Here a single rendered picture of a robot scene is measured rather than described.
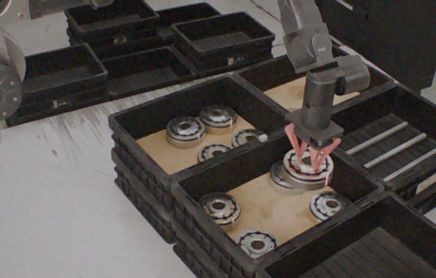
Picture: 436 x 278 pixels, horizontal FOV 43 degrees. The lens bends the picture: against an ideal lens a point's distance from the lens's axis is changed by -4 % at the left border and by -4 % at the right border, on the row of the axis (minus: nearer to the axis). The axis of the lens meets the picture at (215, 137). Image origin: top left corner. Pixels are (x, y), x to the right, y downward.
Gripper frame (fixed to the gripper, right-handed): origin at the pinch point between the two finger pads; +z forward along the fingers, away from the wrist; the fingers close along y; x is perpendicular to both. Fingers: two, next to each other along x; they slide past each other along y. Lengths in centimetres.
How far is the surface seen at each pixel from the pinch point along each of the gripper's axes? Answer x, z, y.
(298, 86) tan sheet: -44, 23, 48
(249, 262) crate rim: 19.2, 12.4, -6.8
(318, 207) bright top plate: -8.3, 19.4, 1.8
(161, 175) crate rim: 20.0, 12.4, 24.2
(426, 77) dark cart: -189, 86, 89
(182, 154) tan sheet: 5.5, 22.4, 38.5
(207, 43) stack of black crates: -73, 57, 139
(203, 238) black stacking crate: 18.7, 20.3, 9.3
